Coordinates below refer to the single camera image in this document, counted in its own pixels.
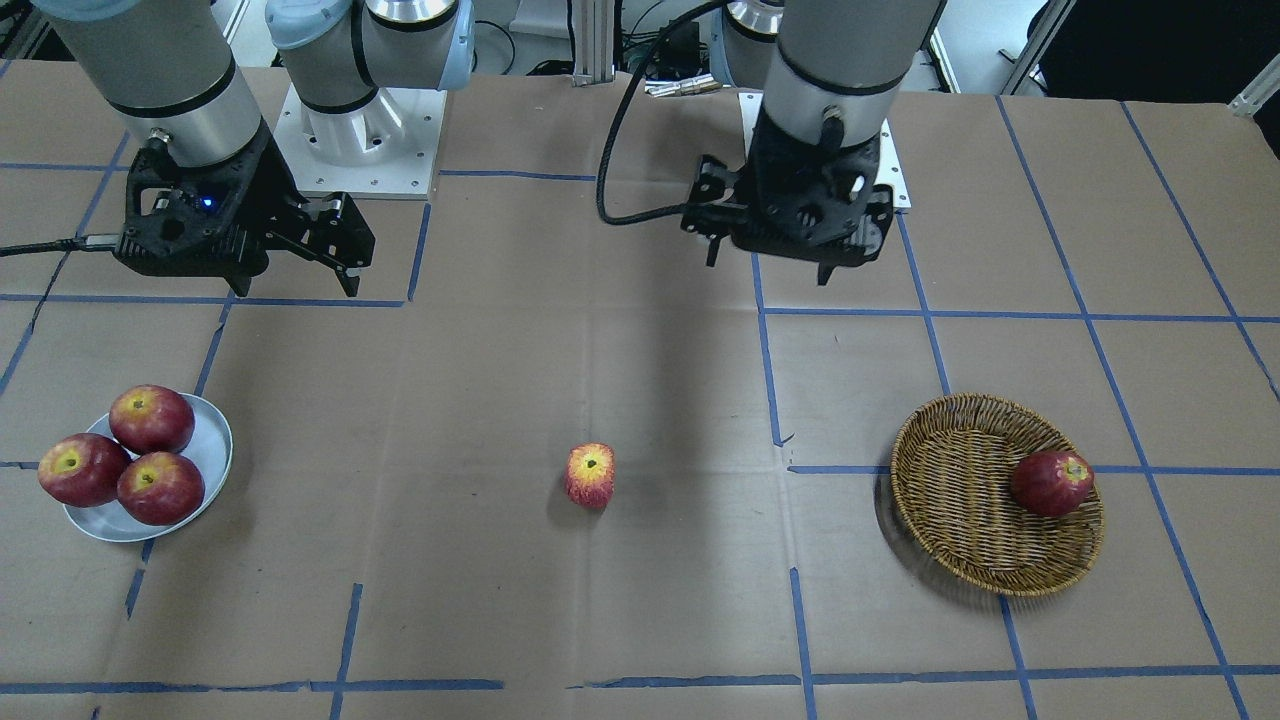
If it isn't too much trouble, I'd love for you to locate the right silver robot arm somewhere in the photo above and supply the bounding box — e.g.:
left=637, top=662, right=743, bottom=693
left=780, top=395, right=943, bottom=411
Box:
left=38, top=1, right=474, bottom=297

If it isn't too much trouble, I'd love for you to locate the light blue plate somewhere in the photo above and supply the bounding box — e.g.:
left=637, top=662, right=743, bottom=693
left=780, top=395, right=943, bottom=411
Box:
left=64, top=386, right=234, bottom=543

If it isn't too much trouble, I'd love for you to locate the red apple plate front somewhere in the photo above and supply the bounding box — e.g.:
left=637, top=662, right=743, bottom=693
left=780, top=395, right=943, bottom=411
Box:
left=116, top=452, right=205, bottom=527

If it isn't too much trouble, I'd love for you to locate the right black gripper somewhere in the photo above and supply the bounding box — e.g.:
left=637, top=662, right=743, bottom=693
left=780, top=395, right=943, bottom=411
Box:
left=111, top=126, right=376, bottom=299

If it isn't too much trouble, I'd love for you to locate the woven wicker basket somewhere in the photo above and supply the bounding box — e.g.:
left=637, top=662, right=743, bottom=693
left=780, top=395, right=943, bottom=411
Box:
left=890, top=393, right=1105, bottom=598

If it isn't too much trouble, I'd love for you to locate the red apple plate back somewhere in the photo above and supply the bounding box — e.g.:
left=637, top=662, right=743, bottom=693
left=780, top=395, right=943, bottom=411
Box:
left=108, top=384, right=195, bottom=455

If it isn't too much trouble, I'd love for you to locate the red apple plate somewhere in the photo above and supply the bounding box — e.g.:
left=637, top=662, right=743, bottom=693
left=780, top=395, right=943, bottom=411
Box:
left=37, top=433, right=132, bottom=509
left=116, top=452, right=205, bottom=527
left=108, top=384, right=195, bottom=455

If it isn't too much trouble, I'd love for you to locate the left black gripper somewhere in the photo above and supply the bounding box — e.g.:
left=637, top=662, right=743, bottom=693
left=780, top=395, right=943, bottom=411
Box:
left=680, top=110, right=893, bottom=287

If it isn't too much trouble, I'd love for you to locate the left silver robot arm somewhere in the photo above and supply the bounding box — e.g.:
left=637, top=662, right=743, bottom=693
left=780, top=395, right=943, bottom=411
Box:
left=681, top=1, right=945, bottom=284

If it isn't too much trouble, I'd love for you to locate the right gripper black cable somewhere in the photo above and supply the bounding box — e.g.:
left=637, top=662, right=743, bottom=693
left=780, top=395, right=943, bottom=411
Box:
left=0, top=234, right=119, bottom=258

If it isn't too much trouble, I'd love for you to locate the aluminium frame post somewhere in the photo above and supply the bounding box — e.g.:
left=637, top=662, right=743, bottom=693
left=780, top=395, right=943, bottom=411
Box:
left=566, top=1, right=622, bottom=87

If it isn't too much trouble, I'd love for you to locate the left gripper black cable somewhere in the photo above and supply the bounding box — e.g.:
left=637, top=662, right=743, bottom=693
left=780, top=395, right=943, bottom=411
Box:
left=596, top=0, right=736, bottom=227

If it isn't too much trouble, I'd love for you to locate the red apple in basket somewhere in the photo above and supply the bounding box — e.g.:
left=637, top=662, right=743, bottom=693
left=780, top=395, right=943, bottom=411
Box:
left=1010, top=451, right=1094, bottom=518

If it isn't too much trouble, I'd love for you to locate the red yellow apple carried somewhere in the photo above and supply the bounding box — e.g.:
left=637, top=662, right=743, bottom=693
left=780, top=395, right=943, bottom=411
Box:
left=564, top=442, right=616, bottom=510

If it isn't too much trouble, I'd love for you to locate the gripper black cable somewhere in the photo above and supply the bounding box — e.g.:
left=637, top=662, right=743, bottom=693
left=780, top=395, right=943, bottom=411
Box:
left=0, top=234, right=119, bottom=258
left=596, top=0, right=736, bottom=227

